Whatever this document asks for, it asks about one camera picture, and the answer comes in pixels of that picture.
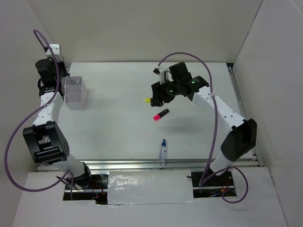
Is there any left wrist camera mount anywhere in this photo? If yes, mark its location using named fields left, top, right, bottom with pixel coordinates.
left=45, top=44, right=64, bottom=62

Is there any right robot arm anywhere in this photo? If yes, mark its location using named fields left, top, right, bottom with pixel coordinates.
left=151, top=62, right=257, bottom=185

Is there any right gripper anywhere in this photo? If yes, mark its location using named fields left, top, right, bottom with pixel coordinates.
left=151, top=77, right=181, bottom=107

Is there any white foil cover sheet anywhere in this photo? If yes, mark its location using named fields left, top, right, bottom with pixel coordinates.
left=107, top=170, right=194, bottom=205

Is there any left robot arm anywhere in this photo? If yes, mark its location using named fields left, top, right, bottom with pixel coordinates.
left=23, top=57, right=93, bottom=189

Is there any white pen holder container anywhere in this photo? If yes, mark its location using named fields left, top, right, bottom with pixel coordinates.
left=64, top=77, right=88, bottom=111

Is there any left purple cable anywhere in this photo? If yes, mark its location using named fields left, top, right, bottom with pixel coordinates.
left=3, top=29, right=74, bottom=201

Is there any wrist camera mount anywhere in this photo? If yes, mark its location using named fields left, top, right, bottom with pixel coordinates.
left=45, top=44, right=64, bottom=62
left=153, top=66, right=169, bottom=84

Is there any yellow highlighter marker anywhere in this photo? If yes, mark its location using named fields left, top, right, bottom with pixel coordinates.
left=145, top=98, right=152, bottom=103

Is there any aluminium front rail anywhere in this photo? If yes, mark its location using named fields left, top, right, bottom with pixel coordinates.
left=36, top=157, right=259, bottom=172

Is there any small blue spray bottle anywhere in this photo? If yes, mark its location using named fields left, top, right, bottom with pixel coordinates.
left=159, top=139, right=167, bottom=166

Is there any pink highlighter marker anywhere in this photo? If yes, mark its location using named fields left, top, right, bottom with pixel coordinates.
left=153, top=109, right=169, bottom=121

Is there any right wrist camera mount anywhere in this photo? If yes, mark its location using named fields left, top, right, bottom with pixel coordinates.
left=153, top=66, right=169, bottom=84

